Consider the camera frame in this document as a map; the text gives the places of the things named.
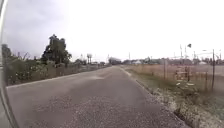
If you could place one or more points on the grey asphalt road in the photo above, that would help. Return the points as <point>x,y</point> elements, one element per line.
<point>100,96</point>

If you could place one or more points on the row of distant buildings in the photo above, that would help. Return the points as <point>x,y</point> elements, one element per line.
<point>160,61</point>

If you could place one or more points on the large dark tree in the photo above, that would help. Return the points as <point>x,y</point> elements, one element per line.
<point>56,50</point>

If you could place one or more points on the dry grass field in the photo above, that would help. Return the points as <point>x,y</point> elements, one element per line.
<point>186,69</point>

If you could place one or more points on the row of distant poles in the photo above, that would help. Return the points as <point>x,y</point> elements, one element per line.
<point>186,53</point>

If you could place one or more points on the overgrown bushes and weeds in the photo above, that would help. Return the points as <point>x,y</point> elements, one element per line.
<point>30,71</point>

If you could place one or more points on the dry grass verge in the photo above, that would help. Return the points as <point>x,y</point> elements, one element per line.
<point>190,100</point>

